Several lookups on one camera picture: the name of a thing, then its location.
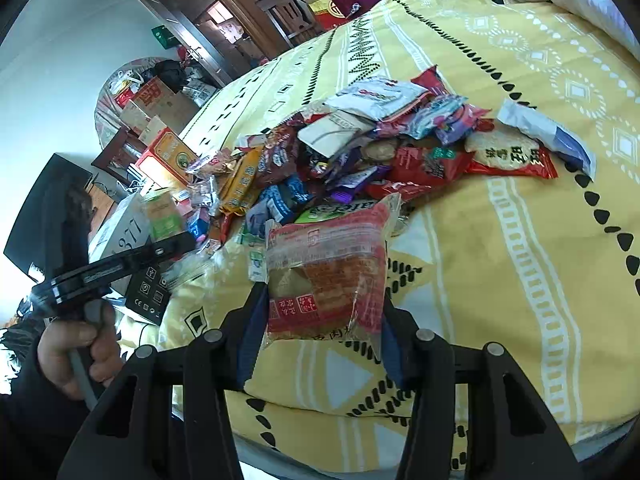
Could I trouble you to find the black flat box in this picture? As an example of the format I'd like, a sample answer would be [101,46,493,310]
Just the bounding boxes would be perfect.
[122,260,173,326]

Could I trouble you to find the red clear pastry packet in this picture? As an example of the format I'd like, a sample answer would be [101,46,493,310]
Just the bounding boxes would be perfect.
[262,195,403,351]

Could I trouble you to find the wooden door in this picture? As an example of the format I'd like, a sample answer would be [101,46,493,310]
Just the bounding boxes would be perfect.
[131,0,231,88]

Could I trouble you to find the red yellow gift box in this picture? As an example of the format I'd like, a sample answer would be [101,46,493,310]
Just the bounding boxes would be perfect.
[307,0,351,31]

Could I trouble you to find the white plastic bag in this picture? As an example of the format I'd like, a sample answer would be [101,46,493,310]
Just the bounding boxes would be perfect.
[111,67,146,98]

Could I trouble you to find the black bag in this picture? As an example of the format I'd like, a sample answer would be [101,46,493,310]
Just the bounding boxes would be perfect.
[152,59,188,93]

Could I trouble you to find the round patterned tabletop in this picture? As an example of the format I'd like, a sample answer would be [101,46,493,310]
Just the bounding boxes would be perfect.
[94,56,166,161]

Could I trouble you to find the green hanging bag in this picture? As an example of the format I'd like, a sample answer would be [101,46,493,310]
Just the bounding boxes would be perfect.
[151,25,176,51]

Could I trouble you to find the black flat screen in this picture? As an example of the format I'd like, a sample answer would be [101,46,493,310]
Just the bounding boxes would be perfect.
[2,154,96,286]

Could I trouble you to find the green carton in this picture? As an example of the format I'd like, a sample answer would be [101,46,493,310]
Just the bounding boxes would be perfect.
[142,192,188,241]

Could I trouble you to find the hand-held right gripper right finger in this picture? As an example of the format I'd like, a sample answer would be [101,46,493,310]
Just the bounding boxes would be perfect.
[380,295,583,480]

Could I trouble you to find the cardboard box with red print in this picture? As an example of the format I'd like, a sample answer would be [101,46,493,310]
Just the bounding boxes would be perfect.
[132,76,201,123]

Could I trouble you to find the wooden chair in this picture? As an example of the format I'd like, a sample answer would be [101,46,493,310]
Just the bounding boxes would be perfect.
[255,0,321,43]

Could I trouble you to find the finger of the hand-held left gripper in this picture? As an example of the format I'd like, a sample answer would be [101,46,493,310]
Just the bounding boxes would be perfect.
[87,232,198,286]

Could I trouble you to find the person's left forearm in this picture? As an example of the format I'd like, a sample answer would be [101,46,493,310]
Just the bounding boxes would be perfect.
[0,325,96,480]

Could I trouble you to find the white grey carton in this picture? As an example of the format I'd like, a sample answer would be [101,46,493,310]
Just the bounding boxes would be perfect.
[87,192,151,266]

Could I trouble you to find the yellow patterned bedsheet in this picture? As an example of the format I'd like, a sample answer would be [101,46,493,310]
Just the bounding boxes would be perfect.
[160,0,640,476]

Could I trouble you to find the pile of assorted snack packets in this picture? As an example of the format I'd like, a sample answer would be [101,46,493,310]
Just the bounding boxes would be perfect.
[187,65,598,281]

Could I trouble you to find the orange cardboard box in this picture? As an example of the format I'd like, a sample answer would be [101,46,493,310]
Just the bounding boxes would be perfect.
[135,127,198,186]

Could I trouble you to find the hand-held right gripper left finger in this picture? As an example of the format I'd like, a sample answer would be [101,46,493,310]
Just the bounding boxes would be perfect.
[57,282,273,480]

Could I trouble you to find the person's left hand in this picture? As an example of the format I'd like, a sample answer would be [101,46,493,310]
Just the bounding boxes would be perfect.
[37,300,123,401]

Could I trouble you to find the stacked cardboard boxes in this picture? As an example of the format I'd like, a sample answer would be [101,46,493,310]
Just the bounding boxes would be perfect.
[119,100,153,136]

